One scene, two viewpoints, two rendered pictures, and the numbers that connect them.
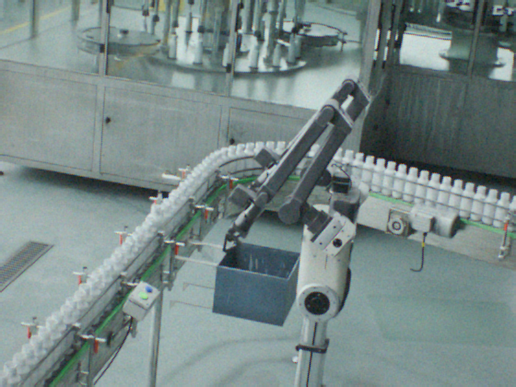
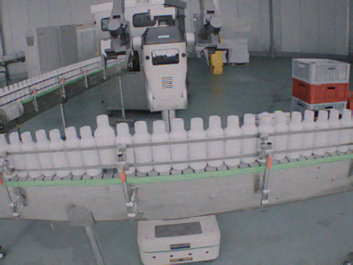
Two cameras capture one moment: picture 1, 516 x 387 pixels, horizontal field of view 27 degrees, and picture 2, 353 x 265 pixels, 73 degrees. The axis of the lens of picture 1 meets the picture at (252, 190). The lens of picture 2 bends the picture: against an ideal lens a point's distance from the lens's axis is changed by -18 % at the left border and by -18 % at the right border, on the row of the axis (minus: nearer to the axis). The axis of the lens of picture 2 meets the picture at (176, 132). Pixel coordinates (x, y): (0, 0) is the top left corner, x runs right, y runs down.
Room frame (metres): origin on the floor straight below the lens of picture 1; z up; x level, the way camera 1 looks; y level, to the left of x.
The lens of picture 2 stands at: (4.06, 1.26, 1.46)
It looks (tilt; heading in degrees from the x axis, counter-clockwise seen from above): 21 degrees down; 257
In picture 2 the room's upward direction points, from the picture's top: 3 degrees counter-clockwise
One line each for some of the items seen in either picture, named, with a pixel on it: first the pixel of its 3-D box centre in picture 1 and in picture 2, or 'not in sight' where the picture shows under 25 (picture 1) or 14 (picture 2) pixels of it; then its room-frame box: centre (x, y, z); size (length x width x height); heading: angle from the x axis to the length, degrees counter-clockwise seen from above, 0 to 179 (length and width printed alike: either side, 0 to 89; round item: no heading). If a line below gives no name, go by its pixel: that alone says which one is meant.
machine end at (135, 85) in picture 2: not in sight; (145, 53); (3.29, -4.05, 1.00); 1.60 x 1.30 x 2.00; 61
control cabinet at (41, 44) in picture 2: not in sight; (43, 64); (5.66, -5.77, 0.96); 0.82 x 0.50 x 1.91; 61
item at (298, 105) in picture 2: not in sight; (318, 107); (1.74, -1.14, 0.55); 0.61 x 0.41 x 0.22; 176
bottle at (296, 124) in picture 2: (96, 293); (294, 135); (3.45, 0.51, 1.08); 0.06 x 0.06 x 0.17
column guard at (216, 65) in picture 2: not in sight; (216, 55); (0.80, -6.72, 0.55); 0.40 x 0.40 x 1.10; 79
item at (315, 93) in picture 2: not in sight; (320, 89); (1.73, -1.15, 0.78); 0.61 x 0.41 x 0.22; 176
